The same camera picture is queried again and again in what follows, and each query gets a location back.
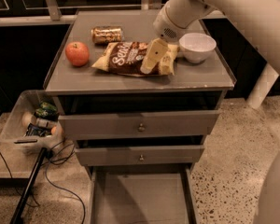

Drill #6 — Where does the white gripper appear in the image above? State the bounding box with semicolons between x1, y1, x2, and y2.
140;0;214;74

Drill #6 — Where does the brown chip bag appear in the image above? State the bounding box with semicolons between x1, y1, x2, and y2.
92;42;179;77

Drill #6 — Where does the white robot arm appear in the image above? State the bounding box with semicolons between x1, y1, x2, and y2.
153;0;280;224

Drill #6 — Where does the grey drawer cabinet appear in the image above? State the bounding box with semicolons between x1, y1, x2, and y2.
42;8;237;173

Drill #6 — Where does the grey top drawer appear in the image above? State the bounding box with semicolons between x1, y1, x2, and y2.
59;110;219;140

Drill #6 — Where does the grey drawer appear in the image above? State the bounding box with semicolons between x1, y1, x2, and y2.
76;145;204;166
86;164;199;224
59;110;219;140

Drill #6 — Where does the grey middle drawer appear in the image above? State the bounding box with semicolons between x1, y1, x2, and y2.
76;145;204;166

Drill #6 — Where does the green snack bag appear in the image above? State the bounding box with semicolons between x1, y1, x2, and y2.
34;102;58;120

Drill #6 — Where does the grey bottom drawer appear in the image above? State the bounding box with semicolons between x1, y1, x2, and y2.
86;164;199;224

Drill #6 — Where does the white bowl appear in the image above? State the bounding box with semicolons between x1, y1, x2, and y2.
179;33;217;63

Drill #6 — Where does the gold soda can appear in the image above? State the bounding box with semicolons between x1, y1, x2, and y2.
91;26;124;45

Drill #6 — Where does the red apple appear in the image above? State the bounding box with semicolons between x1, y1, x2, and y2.
65;42;90;67

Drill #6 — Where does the clear plastic bin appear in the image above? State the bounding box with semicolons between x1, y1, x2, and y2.
0;90;63;154

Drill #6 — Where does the blue snack packet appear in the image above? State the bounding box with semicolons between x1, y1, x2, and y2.
25;123;51;137

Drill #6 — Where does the black pole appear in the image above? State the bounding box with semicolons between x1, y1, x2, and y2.
9;147;48;224

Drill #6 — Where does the white diagonal post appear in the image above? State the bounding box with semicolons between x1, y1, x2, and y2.
246;63;279;109

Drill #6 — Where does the black cable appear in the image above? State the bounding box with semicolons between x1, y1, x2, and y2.
0;133;14;179

